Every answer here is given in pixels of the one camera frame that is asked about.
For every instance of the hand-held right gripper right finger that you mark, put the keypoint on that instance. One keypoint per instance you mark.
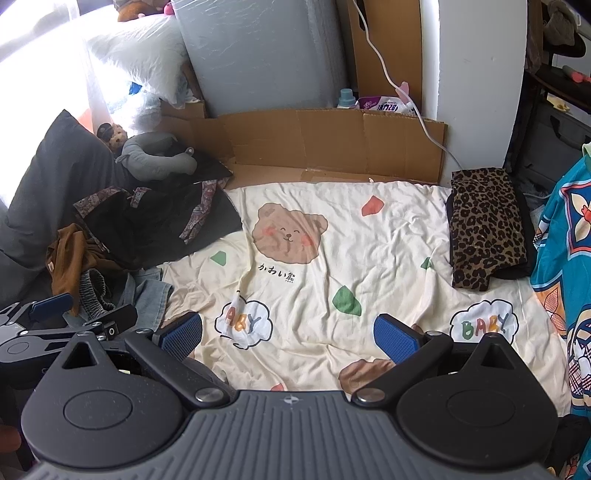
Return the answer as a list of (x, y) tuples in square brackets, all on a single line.
[(395, 344)]

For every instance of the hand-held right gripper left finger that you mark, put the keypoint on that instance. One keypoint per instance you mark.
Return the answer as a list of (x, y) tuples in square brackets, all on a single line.
[(182, 332)]

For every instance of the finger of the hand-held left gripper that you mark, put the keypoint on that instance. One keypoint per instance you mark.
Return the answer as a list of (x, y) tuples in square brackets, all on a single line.
[(121, 319), (51, 305)]

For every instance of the black shorts with patterned trim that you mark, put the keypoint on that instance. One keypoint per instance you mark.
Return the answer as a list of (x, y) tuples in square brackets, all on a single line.
[(152, 224)]

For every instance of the blue jeans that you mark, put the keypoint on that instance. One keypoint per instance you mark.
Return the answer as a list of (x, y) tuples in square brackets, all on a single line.
[(147, 295)]

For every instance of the grey knit garment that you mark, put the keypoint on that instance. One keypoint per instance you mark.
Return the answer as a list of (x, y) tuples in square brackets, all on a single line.
[(92, 288)]

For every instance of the brown garment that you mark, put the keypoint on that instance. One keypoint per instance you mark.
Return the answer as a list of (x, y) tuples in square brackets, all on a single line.
[(69, 258)]

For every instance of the cream bear printed blanket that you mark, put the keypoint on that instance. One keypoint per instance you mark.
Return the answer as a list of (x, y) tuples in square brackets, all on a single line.
[(323, 286)]

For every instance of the dark grey pillow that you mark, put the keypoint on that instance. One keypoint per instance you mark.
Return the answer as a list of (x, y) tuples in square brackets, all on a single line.
[(51, 184)]

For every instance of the leopard print garment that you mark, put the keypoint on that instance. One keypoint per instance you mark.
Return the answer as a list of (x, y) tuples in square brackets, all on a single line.
[(485, 221)]

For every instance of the grey neck pillow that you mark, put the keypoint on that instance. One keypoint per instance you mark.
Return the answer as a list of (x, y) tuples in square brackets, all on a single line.
[(147, 159)]

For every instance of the black cloth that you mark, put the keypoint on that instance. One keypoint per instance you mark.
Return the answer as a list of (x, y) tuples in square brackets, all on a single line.
[(207, 170)]

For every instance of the small brown teddy bear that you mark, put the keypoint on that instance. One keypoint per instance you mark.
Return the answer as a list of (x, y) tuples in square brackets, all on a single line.
[(113, 136)]

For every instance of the teal printed blanket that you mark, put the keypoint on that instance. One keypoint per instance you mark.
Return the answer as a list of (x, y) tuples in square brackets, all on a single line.
[(561, 258)]

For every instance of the clear bluish plastic bag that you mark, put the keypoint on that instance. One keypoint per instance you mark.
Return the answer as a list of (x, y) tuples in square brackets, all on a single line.
[(143, 107)]

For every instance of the long brown cardboard sheet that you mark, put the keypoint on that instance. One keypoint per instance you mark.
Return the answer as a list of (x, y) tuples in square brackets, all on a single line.
[(323, 138)]

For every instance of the white sheer curtain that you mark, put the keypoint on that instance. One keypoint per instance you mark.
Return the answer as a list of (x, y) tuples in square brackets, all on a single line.
[(46, 69)]

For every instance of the purple white refill pouch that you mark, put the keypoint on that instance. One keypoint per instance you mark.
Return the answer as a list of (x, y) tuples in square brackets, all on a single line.
[(383, 105)]

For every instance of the white bottle with blue cap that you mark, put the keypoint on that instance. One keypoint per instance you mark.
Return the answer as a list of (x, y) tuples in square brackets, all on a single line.
[(346, 99)]

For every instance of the black bag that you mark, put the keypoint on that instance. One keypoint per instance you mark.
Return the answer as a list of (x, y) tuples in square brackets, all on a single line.
[(549, 143)]

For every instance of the pink tag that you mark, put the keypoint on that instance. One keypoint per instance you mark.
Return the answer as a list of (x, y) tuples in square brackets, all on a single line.
[(404, 88)]

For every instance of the white pillow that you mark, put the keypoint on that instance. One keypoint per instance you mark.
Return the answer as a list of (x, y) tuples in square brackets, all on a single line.
[(138, 55)]

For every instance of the green towel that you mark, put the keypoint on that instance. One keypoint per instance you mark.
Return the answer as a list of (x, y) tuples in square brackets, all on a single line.
[(587, 150)]

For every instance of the grey plastic wrapped mattress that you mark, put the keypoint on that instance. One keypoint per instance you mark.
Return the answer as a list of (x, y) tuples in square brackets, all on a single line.
[(258, 55)]

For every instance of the yellow paper scrap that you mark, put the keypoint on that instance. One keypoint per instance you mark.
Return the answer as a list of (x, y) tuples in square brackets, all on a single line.
[(561, 106)]

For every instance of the tall brown cardboard panel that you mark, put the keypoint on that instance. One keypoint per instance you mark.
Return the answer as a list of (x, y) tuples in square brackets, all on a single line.
[(383, 46)]

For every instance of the brown plush toy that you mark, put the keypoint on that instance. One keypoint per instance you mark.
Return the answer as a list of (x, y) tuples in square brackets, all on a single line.
[(131, 9)]

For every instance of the black metal rack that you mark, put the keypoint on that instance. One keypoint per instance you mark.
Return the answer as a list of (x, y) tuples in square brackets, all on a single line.
[(549, 74)]

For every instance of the pink plush toy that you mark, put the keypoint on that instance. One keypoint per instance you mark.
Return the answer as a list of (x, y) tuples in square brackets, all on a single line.
[(168, 7)]

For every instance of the pink tool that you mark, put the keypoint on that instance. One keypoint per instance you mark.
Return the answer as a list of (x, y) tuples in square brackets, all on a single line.
[(576, 76)]

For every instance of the brown patterned cloth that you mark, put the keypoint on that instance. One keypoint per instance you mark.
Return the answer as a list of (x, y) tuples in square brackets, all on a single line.
[(535, 37)]

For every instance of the grey brown hat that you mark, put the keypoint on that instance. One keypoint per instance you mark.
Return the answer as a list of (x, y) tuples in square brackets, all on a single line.
[(563, 27)]

